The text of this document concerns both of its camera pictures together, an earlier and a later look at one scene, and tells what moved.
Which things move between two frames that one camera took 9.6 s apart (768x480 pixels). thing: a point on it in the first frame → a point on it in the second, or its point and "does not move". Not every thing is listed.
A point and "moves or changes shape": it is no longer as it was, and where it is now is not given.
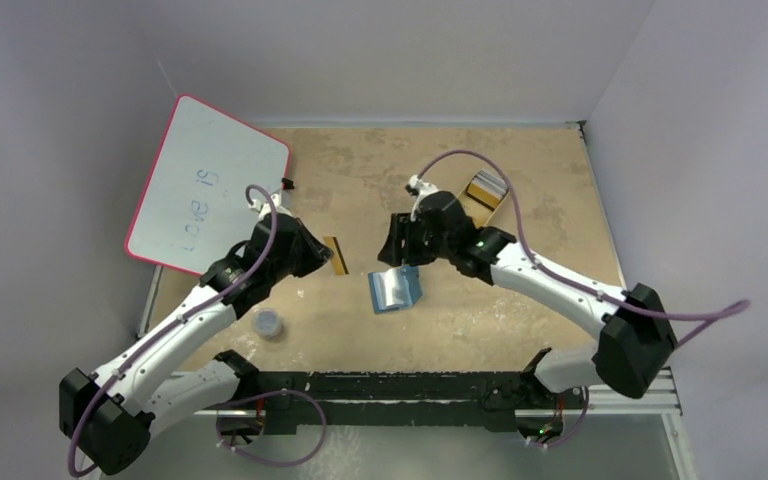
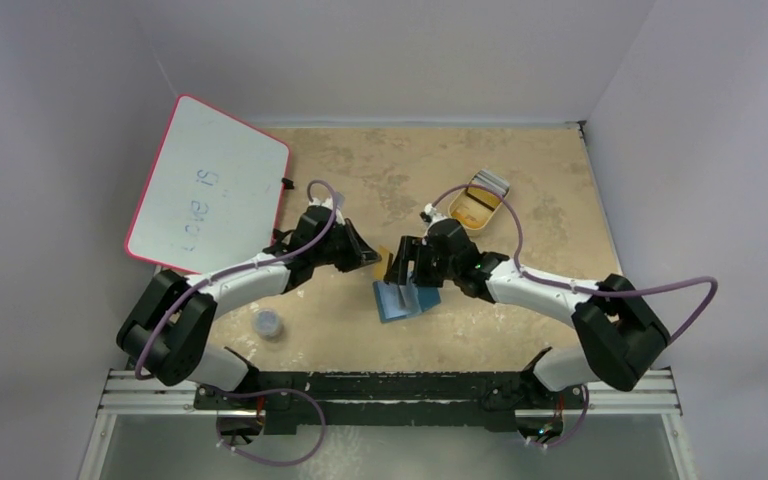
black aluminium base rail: [435, 400] does not move
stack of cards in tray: [487, 189] does not move
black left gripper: [317, 253] → [359, 254]
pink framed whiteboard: [196, 206] does not move
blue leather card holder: [395, 289] moves or changes shape
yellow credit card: [339, 263] moves or changes shape
